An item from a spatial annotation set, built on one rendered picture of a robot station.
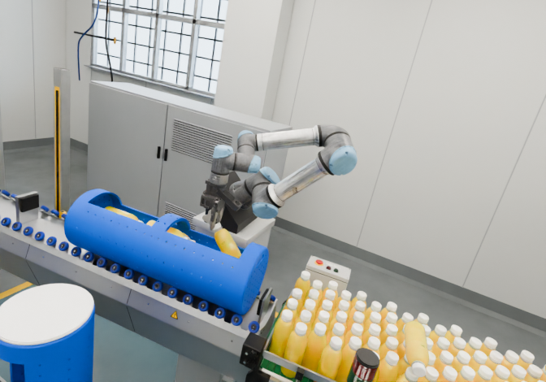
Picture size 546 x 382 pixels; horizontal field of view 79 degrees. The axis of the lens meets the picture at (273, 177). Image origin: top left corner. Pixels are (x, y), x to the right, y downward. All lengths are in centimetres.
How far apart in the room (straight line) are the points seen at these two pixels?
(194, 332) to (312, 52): 318
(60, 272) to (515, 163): 365
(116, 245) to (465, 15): 341
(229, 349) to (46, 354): 62
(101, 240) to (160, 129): 197
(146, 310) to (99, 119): 274
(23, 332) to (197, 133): 219
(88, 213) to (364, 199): 297
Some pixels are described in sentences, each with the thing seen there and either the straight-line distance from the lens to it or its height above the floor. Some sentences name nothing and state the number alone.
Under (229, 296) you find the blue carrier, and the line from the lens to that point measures 134.
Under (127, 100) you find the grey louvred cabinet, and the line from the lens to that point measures 369.
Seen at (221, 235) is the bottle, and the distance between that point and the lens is 144.
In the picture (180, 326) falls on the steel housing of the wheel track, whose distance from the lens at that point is 156.
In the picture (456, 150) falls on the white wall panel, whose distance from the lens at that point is 376.
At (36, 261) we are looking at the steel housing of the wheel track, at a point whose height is 85.
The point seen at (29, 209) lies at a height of 101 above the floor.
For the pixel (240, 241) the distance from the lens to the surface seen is 161.
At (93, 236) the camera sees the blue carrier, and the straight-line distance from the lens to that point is 163.
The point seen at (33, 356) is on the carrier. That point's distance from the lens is 133.
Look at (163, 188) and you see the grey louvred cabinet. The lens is 351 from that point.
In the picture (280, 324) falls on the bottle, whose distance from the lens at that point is 131.
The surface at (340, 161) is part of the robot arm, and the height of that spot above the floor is 163.
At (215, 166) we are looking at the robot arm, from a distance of 134.
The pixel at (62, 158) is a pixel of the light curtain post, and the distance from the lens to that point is 235.
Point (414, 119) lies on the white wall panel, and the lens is 373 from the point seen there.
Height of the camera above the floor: 192
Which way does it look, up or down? 18 degrees down
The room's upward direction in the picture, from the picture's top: 11 degrees clockwise
